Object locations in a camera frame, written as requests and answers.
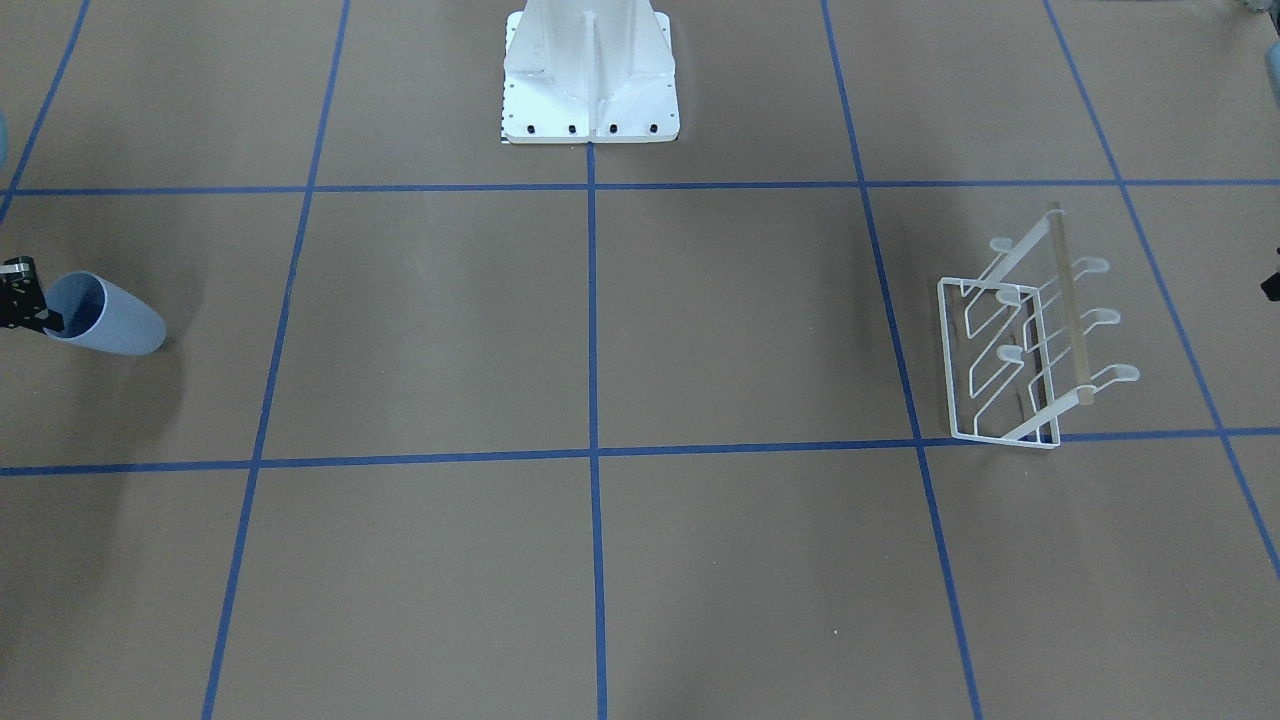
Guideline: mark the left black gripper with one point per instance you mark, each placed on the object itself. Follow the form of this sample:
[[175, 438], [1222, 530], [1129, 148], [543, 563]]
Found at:
[[1273, 287]]

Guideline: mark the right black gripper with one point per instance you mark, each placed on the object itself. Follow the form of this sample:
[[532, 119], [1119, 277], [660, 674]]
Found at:
[[17, 297]]

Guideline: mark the blue plastic cup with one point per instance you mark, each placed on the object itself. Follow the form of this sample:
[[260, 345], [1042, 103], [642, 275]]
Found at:
[[99, 315]]

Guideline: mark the white wire cup rack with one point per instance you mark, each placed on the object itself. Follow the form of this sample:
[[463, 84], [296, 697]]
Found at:
[[1014, 339]]

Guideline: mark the white camera pole base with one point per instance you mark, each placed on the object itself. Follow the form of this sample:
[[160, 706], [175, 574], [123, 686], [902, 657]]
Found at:
[[589, 72]]

